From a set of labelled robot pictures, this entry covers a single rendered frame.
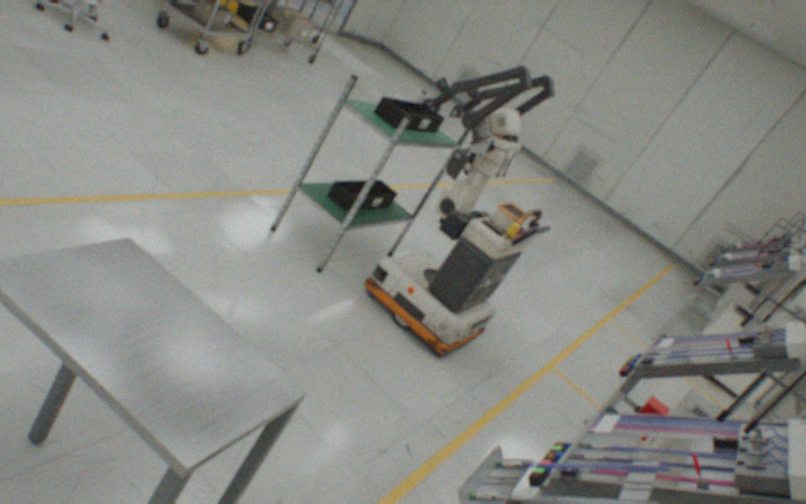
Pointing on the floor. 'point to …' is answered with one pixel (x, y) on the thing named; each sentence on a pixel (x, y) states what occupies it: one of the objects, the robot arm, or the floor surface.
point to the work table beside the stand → (139, 355)
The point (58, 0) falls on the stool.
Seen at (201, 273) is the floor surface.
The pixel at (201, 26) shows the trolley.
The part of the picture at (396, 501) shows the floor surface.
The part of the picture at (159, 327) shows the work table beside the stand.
